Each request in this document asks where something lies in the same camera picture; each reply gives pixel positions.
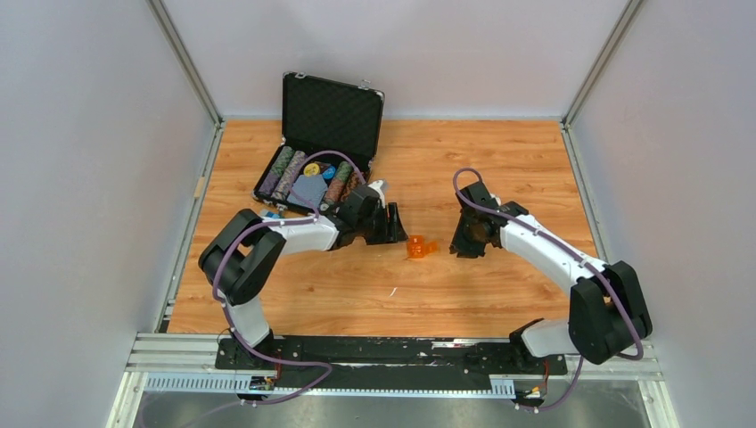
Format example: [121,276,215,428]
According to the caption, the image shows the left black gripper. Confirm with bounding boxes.
[356,202,409,246]

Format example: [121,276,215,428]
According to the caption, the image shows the orange pill organizer box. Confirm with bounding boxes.
[407,235,439,259]

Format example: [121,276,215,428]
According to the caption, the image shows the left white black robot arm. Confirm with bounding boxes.
[198,180,408,368]

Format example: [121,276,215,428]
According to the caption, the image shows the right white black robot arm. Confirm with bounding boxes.
[450,181,653,373]

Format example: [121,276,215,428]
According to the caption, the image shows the blue playing card deck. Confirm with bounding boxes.
[286,175,328,208]

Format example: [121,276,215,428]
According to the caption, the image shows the black poker chip case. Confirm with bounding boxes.
[251,71,385,214]

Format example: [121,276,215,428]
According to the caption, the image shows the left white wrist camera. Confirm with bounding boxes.
[368,179,388,208]

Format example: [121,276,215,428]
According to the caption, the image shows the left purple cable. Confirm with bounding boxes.
[211,150,370,406]

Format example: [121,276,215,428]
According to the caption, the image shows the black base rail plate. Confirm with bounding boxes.
[215,335,567,397]

